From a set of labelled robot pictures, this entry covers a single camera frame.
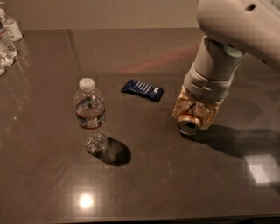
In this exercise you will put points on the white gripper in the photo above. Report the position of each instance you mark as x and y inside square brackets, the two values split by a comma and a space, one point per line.
[204, 88]

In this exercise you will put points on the clear plastic water bottle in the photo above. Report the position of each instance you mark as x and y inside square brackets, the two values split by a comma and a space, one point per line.
[89, 108]

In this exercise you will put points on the white labelled bottle at back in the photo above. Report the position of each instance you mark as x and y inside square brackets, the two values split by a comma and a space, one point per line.
[11, 26]

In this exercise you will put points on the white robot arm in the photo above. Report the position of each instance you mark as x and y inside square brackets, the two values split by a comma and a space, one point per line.
[233, 29]

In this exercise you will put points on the orange soda can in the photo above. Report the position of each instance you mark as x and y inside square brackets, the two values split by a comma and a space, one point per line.
[188, 123]

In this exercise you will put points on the dark blue snack wrapper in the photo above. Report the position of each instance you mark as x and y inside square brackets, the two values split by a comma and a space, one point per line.
[145, 90]

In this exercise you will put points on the clear ribbed bottle at left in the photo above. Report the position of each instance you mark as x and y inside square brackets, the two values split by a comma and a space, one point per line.
[8, 51]

